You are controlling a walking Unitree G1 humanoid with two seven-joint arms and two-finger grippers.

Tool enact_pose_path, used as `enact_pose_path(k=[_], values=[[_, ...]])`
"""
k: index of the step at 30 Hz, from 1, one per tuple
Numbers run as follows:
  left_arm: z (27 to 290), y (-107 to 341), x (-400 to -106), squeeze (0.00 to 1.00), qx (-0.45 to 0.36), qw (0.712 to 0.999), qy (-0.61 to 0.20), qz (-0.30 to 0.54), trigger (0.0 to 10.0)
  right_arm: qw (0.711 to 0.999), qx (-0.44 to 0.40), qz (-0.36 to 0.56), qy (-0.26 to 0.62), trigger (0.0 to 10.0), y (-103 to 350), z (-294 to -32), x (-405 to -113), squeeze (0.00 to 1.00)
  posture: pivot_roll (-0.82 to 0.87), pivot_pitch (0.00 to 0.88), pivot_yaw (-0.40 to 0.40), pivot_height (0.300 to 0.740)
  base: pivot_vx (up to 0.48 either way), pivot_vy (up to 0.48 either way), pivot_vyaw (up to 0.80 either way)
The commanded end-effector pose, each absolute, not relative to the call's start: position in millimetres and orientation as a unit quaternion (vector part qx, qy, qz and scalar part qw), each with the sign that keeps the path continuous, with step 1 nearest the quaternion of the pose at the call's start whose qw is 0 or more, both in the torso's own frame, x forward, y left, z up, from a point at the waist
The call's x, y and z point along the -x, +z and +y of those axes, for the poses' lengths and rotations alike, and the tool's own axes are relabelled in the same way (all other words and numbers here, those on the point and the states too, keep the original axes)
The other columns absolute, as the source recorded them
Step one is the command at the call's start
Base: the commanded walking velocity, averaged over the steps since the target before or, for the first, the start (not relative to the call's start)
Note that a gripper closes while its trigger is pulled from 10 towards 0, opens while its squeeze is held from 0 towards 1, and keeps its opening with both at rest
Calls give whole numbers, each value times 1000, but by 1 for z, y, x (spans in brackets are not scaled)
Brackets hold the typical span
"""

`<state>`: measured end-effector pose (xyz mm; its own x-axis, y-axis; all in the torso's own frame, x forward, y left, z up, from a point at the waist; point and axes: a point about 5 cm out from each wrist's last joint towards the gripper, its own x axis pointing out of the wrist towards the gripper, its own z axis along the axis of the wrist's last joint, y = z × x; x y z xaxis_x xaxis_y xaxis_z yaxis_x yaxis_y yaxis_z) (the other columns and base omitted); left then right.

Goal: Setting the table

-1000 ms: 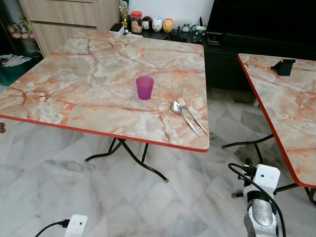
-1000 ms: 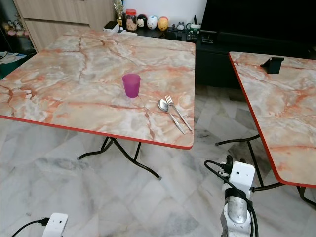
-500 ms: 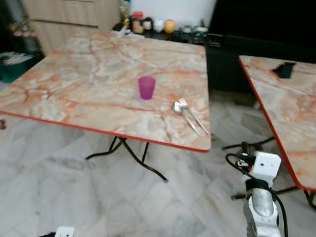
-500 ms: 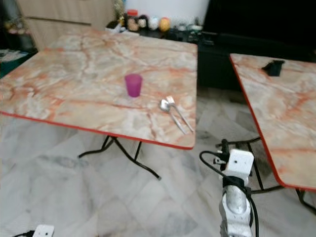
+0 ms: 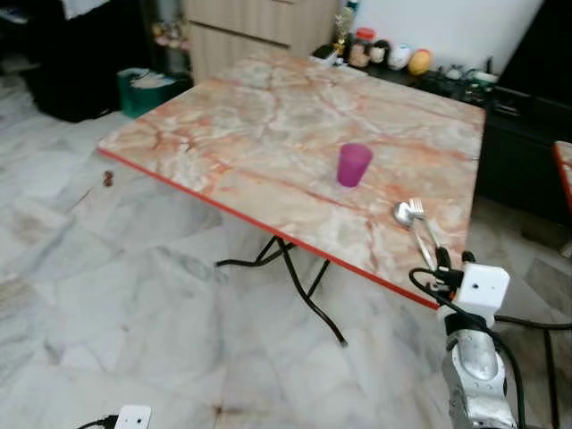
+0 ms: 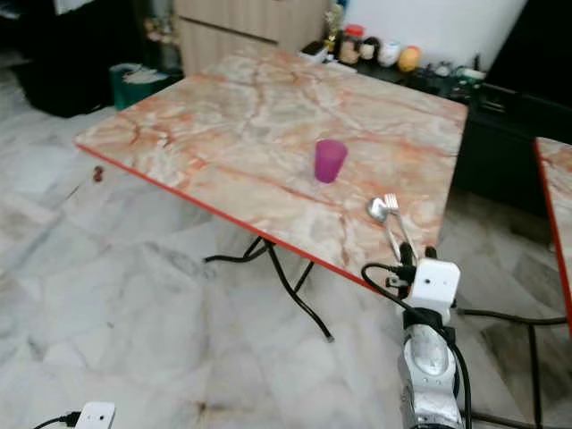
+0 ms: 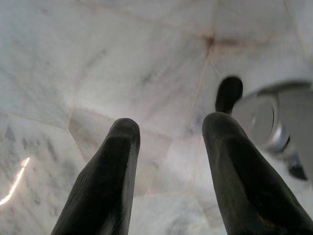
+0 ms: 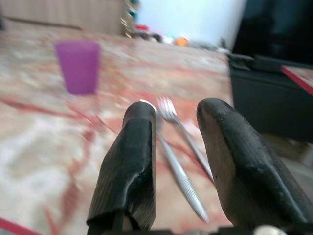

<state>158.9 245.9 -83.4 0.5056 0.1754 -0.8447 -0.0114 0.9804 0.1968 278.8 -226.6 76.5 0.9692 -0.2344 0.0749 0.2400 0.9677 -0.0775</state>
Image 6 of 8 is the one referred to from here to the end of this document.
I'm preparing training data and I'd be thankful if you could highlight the green storage bin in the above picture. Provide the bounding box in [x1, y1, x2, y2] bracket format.
[112, 63, 184, 111]

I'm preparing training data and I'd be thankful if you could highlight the purple plastic cup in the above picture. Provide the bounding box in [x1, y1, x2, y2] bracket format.
[314, 139, 349, 185]

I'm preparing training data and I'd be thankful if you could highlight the yellow egg shaped figurine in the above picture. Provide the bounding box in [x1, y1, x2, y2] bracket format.
[398, 45, 423, 74]

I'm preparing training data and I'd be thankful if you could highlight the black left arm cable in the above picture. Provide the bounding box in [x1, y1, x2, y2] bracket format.
[34, 411, 80, 429]

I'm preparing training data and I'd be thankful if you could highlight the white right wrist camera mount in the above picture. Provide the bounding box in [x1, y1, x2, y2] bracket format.
[409, 259, 461, 315]

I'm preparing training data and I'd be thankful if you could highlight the light wooden cabinet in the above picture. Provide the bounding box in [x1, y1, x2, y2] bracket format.
[174, 0, 332, 78]

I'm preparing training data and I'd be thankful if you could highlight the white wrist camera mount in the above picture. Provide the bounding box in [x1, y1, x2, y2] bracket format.
[409, 259, 461, 315]
[75, 402, 116, 429]

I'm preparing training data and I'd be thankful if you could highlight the red lid jar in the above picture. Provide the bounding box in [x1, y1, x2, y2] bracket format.
[340, 24, 365, 65]

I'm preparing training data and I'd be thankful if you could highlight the silver metal spoon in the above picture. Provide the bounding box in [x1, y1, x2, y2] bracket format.
[367, 198, 408, 266]

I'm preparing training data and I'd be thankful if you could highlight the black television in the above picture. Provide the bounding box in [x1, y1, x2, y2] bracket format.
[485, 0, 572, 99]

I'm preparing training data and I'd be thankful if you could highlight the white egg shaped figurine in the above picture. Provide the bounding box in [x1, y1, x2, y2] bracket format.
[377, 40, 401, 69]

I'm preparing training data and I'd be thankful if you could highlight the marble pattern folding table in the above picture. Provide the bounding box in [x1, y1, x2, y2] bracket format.
[74, 45, 468, 342]

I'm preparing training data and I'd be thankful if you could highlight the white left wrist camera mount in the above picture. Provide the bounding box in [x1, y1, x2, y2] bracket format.
[75, 402, 116, 429]

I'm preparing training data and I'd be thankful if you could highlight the silver metal fork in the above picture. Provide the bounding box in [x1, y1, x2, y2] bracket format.
[383, 193, 416, 262]

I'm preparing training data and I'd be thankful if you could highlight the black sofa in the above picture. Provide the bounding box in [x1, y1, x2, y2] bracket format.
[0, 0, 137, 119]

